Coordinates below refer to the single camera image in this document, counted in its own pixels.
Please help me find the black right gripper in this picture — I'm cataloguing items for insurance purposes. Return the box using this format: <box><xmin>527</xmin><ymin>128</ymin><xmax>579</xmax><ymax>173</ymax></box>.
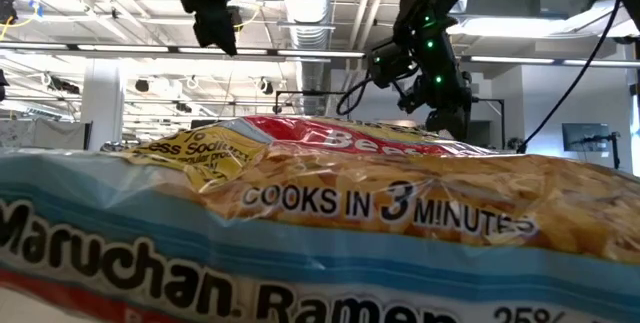
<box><xmin>419</xmin><ymin>45</ymin><xmax>474</xmax><ymax>142</ymax></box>

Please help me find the blue beef ramen packet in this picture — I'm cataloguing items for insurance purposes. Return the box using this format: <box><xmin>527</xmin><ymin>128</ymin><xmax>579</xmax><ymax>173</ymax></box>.
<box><xmin>0</xmin><ymin>115</ymin><xmax>640</xmax><ymax>323</ymax></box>

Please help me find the long white light strip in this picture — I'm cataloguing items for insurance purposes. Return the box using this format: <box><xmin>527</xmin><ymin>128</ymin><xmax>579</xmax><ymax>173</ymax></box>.
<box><xmin>0</xmin><ymin>40</ymin><xmax>640</xmax><ymax>69</ymax></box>

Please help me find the white square column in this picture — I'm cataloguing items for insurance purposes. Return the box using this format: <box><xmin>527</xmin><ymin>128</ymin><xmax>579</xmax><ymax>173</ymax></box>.
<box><xmin>81</xmin><ymin>57</ymin><xmax>125</xmax><ymax>153</ymax></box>

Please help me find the black flat monitor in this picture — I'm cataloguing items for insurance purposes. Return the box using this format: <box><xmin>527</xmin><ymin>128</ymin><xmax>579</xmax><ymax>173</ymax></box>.
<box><xmin>561</xmin><ymin>122</ymin><xmax>612</xmax><ymax>153</ymax></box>

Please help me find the black cylindrical bin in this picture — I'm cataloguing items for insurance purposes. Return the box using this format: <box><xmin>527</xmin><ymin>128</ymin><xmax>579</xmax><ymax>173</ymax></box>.
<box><xmin>99</xmin><ymin>140</ymin><xmax>133</xmax><ymax>153</ymax></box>

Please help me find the grey partition panel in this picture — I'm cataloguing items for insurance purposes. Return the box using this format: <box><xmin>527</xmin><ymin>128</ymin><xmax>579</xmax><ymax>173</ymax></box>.
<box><xmin>0</xmin><ymin>118</ymin><xmax>94</xmax><ymax>153</ymax></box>

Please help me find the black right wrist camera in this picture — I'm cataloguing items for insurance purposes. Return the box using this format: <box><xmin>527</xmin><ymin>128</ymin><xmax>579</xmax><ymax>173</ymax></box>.
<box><xmin>398</xmin><ymin>84</ymin><xmax>427</xmax><ymax>115</ymax></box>

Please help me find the ribbed silver air duct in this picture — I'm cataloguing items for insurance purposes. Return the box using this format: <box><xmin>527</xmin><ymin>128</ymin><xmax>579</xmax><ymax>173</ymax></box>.
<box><xmin>277</xmin><ymin>0</ymin><xmax>337</xmax><ymax>118</ymax></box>

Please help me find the black camera cable loop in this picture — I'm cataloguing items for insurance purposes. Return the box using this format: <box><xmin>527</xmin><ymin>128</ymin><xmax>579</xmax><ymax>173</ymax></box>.
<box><xmin>334</xmin><ymin>75</ymin><xmax>375</xmax><ymax>117</ymax></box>

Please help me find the long black arm cable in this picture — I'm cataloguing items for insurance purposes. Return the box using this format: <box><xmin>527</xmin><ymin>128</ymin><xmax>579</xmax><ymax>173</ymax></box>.
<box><xmin>516</xmin><ymin>0</ymin><xmax>625</xmax><ymax>155</ymax></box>

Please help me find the black dome camera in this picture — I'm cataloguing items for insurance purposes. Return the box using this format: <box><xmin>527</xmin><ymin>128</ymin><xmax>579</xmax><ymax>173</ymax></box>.
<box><xmin>0</xmin><ymin>0</ymin><xmax>19</xmax><ymax>25</ymax></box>

